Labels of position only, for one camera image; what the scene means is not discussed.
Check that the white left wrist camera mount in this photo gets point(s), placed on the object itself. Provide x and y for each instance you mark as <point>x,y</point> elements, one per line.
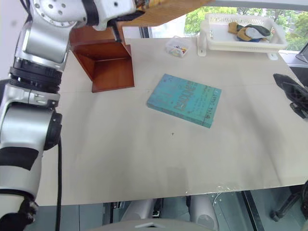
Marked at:
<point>113,9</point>

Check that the silver robot legs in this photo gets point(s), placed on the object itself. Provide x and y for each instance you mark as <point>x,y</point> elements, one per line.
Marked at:
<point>168,213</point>

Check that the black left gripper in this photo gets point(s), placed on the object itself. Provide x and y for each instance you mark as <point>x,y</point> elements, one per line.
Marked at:
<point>127,16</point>

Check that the brown wooden bookshelf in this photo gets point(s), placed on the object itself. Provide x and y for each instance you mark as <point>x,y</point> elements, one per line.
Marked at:
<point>106,65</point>

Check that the grey white cloth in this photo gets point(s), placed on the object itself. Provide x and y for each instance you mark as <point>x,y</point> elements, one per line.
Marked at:
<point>253,33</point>

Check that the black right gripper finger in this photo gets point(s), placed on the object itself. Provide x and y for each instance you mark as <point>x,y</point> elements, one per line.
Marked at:
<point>298,109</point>
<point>292,87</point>

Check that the small clear plastic box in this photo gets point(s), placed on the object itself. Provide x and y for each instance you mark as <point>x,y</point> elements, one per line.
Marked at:
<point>178,47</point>

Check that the teal book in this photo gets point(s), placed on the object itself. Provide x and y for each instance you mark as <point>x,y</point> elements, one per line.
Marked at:
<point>184,99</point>

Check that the yellow cloth glove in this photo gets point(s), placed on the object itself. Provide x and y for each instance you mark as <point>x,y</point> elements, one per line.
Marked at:
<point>237,30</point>

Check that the dark green cloth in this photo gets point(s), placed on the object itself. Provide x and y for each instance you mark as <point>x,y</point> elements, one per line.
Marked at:
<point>258,30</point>

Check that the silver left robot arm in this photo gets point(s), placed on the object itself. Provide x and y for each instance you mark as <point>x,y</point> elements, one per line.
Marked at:
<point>41,41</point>

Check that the black tripod stand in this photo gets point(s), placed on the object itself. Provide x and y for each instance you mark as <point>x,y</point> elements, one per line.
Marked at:
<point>291,204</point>

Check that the tan ribbed wooden board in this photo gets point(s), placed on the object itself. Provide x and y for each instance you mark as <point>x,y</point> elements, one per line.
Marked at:
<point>168,10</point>

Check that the white plastic basket rack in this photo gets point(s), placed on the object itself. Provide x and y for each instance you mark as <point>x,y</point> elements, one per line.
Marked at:
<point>243,33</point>

